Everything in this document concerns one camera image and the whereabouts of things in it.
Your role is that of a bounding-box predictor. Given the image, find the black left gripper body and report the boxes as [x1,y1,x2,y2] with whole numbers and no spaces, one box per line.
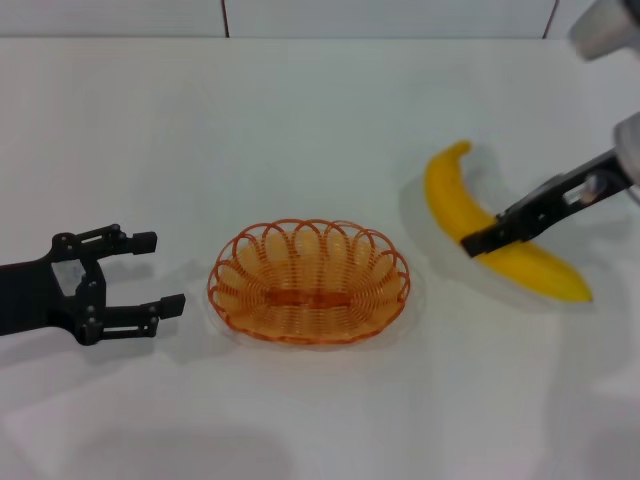
[0,230,108,346]

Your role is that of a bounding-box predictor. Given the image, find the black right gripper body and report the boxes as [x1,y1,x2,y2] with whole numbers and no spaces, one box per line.
[497,147,631,246]

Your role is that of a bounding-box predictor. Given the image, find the orange woven plastic basket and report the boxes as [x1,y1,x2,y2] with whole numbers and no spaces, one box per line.
[207,217,411,346]

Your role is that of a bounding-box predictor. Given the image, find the yellow banana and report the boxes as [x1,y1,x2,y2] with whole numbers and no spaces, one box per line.
[423,139,594,303]

